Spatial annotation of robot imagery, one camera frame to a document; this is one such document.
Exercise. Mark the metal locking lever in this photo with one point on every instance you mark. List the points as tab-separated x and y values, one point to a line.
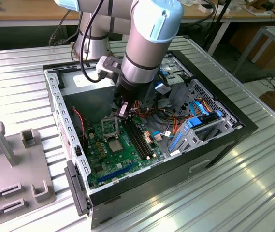
120	128

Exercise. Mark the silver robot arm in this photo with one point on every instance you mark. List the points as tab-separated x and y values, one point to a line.
149	36

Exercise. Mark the blue plastic drive latch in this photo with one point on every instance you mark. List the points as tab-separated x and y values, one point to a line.
163	72

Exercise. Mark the grey metal drive cage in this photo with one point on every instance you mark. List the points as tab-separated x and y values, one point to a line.
178	79

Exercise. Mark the black RAM slot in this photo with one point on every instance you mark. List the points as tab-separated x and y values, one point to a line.
135	140
142	137

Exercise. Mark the grey power supply unit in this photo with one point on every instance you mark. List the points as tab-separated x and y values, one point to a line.
84	104

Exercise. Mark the pink port connectors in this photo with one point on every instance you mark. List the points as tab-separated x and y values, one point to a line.
148	139

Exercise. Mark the blue disk carrier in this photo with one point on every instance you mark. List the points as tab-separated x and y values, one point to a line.
194	123

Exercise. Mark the grey metal disk bay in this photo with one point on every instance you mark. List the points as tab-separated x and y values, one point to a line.
188	145

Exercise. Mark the green motherboard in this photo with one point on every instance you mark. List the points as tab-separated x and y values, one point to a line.
110	166

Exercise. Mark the blue expansion slot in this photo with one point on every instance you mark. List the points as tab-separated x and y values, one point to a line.
115	173

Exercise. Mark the black open PC case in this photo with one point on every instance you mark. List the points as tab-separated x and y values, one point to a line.
151	191

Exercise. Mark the black tripod pole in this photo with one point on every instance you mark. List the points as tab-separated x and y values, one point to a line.
218	23

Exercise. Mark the dark grey case front bezel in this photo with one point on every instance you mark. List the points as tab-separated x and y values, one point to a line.
75	188

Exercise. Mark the white flat box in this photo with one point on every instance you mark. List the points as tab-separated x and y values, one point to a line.
215	10

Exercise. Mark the large cardboard box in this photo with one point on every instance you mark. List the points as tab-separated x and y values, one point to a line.
272	55

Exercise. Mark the small cardboard box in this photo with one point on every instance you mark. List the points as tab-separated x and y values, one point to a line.
258	8

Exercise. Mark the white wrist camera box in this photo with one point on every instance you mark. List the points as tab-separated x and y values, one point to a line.
162	88
105	67

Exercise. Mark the blue plastic rail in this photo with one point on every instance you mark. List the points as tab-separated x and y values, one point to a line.
176	142

